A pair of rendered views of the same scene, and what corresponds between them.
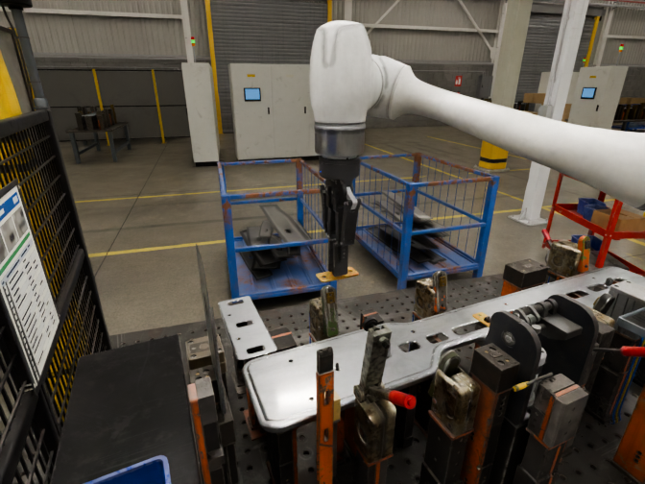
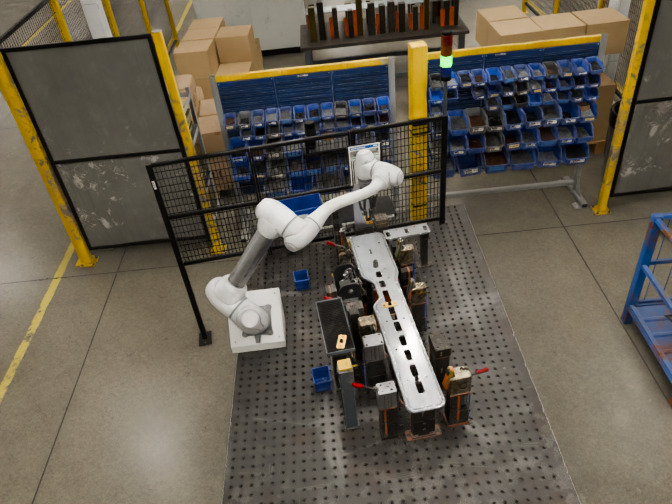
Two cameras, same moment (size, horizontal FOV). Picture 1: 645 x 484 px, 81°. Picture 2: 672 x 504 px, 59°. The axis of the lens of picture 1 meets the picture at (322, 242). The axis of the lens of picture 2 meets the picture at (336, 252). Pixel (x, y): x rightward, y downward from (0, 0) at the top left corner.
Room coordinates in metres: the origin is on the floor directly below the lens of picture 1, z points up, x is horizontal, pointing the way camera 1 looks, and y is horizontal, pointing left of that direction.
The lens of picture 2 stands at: (1.36, -2.78, 3.28)
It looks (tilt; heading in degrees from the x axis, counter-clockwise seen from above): 39 degrees down; 108
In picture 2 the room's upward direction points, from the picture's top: 7 degrees counter-clockwise
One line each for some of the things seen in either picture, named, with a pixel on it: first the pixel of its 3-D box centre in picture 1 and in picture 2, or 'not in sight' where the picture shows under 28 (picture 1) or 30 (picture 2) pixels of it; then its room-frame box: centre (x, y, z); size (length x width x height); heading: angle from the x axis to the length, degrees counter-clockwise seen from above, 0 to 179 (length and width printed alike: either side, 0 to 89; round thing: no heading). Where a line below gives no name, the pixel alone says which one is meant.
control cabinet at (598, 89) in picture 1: (594, 102); not in sight; (9.85, -6.63, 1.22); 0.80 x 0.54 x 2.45; 18
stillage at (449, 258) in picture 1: (410, 215); not in sight; (3.38, -0.83, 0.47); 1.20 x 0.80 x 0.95; 18
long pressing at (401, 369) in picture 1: (490, 320); (392, 307); (0.90, -0.48, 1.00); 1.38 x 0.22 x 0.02; 114
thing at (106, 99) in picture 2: not in sight; (119, 160); (-1.57, 0.87, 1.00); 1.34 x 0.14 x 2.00; 17
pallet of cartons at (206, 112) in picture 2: not in sight; (203, 127); (-1.60, 2.38, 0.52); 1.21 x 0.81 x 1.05; 111
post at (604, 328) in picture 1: (576, 392); (356, 336); (0.73, -0.63, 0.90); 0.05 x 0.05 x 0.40; 24
